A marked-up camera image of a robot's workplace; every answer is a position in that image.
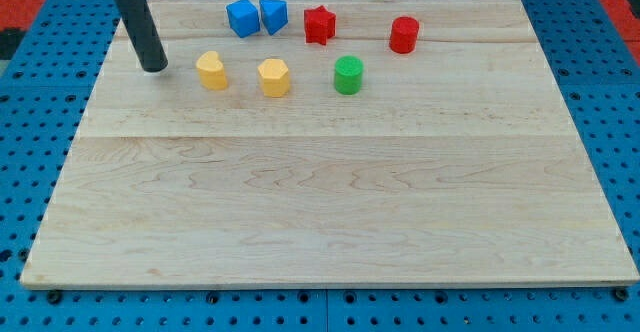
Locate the light wooden board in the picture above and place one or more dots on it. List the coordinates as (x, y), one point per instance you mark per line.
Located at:
(457, 165)

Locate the red cylinder block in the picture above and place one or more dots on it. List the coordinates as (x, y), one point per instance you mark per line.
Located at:
(404, 34)

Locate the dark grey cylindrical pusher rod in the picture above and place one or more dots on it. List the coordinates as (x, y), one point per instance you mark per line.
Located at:
(143, 34)

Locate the blue cube block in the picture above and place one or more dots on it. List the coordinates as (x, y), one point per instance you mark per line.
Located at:
(243, 18)

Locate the yellow hexagon block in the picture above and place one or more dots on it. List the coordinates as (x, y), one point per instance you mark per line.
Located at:
(274, 77)

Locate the red star block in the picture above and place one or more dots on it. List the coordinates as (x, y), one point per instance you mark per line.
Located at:
(319, 25)

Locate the blue triangular block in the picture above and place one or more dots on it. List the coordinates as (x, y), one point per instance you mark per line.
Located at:
(274, 14)

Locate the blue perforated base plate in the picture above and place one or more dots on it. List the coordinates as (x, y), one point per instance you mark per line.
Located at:
(44, 90)

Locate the yellow heart block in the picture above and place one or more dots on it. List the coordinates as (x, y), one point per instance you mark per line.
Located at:
(211, 71)

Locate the green cylinder block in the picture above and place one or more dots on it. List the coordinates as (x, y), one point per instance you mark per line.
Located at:
(348, 75)

